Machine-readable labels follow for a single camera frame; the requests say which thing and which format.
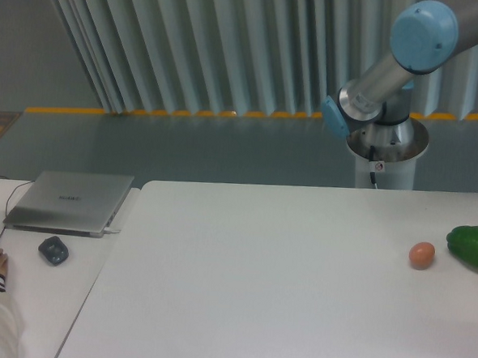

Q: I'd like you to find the folding partition screen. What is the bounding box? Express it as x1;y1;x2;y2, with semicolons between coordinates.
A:
31;0;478;136

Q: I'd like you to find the green bell pepper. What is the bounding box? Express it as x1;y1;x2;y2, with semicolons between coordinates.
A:
446;225;478;268

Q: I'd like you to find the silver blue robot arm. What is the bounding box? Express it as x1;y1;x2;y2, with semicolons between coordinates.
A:
321;0;478;139

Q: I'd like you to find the white side desk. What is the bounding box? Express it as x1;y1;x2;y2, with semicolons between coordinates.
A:
0;179;139;358

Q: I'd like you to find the silver closed laptop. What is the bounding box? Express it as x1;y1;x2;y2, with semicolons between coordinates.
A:
3;171;134;238

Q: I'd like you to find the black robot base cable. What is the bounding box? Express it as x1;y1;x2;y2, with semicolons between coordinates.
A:
366;144;382;190

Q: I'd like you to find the brown egg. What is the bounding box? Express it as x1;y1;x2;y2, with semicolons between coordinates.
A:
408;242;436;269

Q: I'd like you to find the thin black mouse cable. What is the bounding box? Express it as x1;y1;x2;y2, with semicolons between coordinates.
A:
0;177;36;253

